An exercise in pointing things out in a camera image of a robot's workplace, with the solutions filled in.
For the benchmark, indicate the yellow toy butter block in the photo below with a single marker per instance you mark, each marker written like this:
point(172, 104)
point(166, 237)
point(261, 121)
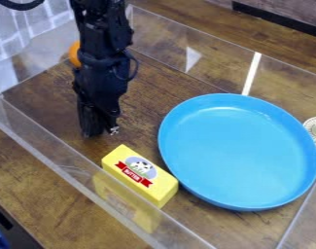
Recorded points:
point(141, 175)

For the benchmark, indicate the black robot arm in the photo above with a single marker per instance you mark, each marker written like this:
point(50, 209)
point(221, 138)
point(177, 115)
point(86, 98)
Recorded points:
point(105, 32)

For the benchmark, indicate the orange ball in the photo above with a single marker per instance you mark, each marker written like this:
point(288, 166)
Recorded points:
point(73, 56)

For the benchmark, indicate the blue round tray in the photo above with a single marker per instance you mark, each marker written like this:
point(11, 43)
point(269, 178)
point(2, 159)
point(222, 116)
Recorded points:
point(238, 151)

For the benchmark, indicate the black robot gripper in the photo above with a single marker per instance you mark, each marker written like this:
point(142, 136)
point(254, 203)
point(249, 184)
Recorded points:
point(99, 84)

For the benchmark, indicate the clear acrylic enclosure wall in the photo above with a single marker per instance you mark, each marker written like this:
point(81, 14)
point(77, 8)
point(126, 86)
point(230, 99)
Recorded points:
point(197, 49)

